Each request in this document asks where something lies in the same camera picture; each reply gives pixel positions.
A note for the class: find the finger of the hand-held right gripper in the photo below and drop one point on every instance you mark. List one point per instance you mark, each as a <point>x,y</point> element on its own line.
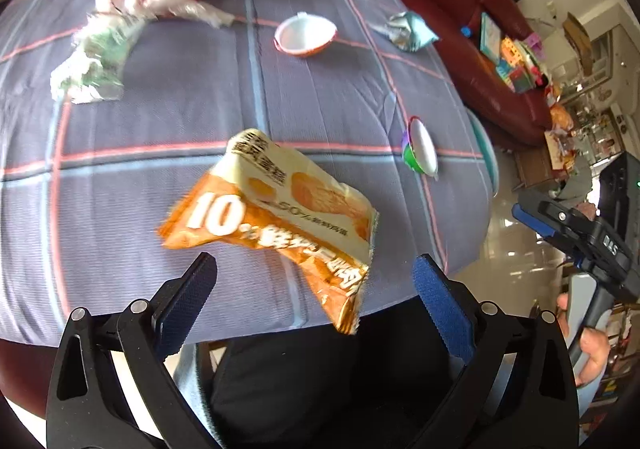
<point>555,214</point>
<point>532,222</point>

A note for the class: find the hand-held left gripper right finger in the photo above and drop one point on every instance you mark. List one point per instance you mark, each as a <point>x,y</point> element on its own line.
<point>442,304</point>

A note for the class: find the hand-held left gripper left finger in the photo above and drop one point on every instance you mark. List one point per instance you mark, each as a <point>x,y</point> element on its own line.
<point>187,299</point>

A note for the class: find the orange cake packet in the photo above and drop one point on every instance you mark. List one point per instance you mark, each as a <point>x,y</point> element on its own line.
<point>280,214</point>

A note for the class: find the white red bowl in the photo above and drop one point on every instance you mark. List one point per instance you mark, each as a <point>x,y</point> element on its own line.
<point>302,34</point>

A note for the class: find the person's right hand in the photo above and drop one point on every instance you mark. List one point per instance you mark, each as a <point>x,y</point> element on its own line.
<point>597,354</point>

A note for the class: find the colourful jelly cup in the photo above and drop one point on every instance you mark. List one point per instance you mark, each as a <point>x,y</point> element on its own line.
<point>422,144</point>

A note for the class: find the person's dark clothing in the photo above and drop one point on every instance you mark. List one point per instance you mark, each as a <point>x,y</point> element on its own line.
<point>300,389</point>

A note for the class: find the pile of colourful toys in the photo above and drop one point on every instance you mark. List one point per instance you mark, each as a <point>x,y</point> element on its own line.
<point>522,64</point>

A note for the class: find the dark red leather sofa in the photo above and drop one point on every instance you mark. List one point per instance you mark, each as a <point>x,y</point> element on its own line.
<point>475,79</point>

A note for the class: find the brown cardboard box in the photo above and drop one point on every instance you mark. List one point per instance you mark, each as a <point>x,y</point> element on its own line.
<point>577,41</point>

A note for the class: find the teal picture book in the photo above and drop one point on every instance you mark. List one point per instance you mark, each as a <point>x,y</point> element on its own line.
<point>491,36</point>

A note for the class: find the blue plaid tablecloth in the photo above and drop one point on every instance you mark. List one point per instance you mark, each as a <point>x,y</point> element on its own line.
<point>200,94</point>

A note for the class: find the silver blue foil packet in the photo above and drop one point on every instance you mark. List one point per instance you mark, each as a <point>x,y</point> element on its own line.
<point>412,31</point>

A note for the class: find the clear green printed wrapper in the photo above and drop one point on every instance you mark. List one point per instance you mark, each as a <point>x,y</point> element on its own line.
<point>95,64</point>

